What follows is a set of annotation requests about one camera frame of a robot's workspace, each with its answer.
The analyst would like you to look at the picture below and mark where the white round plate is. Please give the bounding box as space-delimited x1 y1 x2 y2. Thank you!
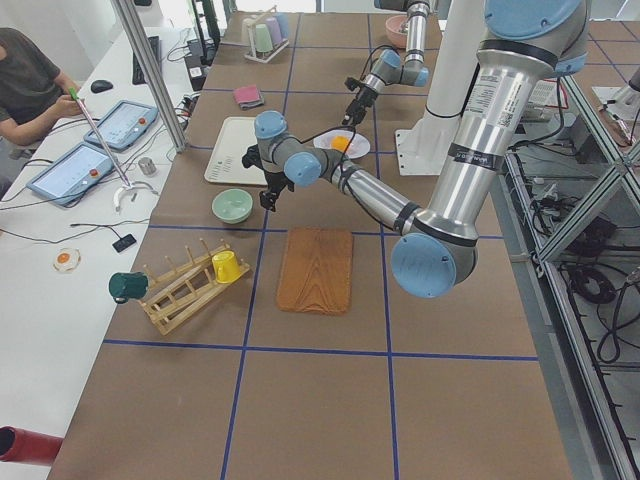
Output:
313 129 371 159

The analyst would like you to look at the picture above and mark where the blue teach pendant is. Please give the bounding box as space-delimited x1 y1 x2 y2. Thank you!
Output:
27 143 113 206
97 100 158 152

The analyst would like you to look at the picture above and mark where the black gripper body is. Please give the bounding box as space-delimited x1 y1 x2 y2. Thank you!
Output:
259 172 294 212
345 75 381 116

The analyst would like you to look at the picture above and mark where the blue tumbler cup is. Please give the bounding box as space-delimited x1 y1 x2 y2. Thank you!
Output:
274 12 289 39

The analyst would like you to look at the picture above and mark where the grey cleaning cloth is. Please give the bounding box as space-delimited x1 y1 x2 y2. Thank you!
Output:
238 98 265 110

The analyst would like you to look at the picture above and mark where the brown wooden cutting board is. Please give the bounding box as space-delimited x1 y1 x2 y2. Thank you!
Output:
276 227 353 315

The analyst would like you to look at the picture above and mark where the pink bowl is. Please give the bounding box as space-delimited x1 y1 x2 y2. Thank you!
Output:
385 15 408 49

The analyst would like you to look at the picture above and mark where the red cylinder object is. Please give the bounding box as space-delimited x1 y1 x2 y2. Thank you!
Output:
1 426 63 466

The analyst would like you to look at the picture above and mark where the black computer mouse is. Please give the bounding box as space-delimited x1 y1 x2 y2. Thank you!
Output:
90 79 114 94

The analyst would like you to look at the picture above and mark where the aluminium frame post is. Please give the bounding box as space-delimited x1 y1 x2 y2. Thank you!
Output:
112 0 186 153

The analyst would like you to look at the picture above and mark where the beige tumbler cup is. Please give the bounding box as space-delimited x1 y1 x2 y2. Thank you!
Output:
241 17 254 46

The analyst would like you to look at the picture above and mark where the orange fruit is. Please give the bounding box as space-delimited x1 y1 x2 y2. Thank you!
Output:
330 135 351 153

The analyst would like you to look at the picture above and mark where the yellow cup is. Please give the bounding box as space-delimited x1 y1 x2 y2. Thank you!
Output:
212 250 242 284

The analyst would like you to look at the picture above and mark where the pink cleaning cloth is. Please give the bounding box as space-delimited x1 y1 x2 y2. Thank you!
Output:
233 85 263 104

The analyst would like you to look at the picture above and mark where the fried egg toy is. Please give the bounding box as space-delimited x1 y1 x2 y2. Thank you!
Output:
53 248 81 273

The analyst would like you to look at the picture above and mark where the small metal weight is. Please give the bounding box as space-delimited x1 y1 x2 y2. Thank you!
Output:
138 157 157 176

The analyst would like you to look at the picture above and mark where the green ceramic bowl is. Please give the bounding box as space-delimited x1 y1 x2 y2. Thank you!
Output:
212 188 253 224

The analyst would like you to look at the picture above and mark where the near blue teach pendant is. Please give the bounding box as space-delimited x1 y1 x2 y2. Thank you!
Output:
27 143 113 206

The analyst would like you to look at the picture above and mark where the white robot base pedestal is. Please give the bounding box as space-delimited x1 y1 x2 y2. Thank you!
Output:
396 0 485 176

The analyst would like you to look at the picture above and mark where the dark green cup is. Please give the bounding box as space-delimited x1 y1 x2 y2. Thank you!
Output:
108 272 149 304

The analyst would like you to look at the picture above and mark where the purple tumbler cup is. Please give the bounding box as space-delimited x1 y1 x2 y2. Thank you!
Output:
265 17 282 45

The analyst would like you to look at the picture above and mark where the light green tumbler cup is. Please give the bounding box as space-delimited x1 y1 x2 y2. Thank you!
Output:
254 24 273 57

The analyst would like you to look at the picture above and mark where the seated person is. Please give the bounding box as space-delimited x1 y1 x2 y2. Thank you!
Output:
1 27 81 146

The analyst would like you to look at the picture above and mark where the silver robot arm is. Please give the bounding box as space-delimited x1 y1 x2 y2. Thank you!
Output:
242 1 590 298
341 0 438 127

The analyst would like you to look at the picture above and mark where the wooden dish drying rack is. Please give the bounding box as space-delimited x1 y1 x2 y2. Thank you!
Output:
138 238 250 335

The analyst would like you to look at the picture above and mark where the far blue teach pendant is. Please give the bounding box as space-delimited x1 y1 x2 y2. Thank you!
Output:
97 100 158 152

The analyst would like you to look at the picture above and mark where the cream bear print tray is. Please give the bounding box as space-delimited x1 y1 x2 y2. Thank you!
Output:
204 116 267 186

